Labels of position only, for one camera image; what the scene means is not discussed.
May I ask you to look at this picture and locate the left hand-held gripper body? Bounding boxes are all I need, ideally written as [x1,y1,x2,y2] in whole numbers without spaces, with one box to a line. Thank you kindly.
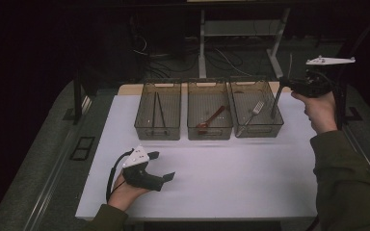
[121,144,166,193]

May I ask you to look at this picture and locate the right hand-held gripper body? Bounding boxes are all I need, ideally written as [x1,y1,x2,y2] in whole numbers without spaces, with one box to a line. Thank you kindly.
[292,55,357,98]

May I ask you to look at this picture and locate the silver metal fork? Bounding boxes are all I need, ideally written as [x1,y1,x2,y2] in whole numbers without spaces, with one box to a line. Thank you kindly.
[235,100,266,138]

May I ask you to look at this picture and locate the clear brown plastic basket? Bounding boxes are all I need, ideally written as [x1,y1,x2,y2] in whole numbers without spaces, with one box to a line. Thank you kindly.
[186,80,234,141]
[229,78,284,139]
[134,81,182,141]

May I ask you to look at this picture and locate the brown wooden spoon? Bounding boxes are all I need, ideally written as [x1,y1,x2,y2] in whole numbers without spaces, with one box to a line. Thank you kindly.
[196,105,226,135]

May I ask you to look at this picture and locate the person's right hand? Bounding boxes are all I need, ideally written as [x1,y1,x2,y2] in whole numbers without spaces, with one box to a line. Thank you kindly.
[291,90,338,135]

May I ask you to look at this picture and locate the person's left hand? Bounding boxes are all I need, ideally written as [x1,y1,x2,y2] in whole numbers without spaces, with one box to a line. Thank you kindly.
[107,171,150,212]

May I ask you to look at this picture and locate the black metal stand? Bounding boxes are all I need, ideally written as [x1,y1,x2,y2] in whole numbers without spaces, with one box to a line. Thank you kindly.
[317,9,364,131]
[62,68,93,126]

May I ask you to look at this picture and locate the white table cover board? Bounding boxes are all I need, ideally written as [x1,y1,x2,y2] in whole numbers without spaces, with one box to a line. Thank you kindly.
[75,90,319,222]

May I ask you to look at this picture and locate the right hand-held gripper cable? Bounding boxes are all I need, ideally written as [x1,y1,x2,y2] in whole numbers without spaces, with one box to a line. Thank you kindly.
[314,70,348,109]

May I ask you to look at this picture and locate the hand-held gripper cable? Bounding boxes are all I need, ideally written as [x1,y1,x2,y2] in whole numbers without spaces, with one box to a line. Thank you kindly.
[105,147,136,202]
[314,70,348,109]

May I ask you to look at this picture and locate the left hand-held gripper cable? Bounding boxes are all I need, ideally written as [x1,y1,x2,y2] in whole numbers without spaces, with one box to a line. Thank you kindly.
[105,147,136,202]

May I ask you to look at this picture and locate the metal floor rail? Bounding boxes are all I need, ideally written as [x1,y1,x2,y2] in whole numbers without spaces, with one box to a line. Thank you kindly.
[341,119,370,208]
[22,95,94,231]

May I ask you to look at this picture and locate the white metal desk frame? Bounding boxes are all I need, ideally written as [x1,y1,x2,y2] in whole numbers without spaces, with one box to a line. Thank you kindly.
[198,8,292,81]

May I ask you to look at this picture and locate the tangle of floor cables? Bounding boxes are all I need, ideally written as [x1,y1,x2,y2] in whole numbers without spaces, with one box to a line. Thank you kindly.
[131,32,254,80]

